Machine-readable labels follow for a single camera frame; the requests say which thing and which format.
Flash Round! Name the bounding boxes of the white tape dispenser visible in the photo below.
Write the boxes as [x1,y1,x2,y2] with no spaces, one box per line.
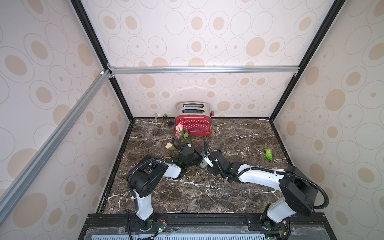
[200,157,212,169]

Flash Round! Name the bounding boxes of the peach rose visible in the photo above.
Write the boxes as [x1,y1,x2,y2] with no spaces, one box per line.
[166,143,177,151]

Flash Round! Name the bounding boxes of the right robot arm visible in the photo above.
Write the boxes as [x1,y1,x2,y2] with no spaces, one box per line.
[202,151,318,229]

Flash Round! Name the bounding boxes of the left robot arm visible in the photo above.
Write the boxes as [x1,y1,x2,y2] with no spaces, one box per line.
[127,146,203,221]

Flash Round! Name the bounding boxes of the red polka dot toaster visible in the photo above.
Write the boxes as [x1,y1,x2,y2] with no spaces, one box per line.
[175,102,215,137]

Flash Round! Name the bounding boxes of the metal tongs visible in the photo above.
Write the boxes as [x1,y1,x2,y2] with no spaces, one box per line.
[154,114,168,136]

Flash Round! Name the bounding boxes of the green snack packet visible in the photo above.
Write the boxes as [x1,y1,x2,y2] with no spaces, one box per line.
[265,149,273,161]

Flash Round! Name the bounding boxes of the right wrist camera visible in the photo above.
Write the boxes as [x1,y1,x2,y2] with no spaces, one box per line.
[201,152,213,168]

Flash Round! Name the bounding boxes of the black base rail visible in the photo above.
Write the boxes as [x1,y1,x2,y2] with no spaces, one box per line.
[79,213,336,240]

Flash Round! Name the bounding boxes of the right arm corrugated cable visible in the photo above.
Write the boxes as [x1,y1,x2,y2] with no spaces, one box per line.
[203,140,330,210]

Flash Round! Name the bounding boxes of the horizontal aluminium rail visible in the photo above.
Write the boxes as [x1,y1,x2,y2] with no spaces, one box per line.
[102,66,300,75]

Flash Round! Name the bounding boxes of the diagonal aluminium rail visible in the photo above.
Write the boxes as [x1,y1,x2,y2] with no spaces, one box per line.
[1,69,111,225]

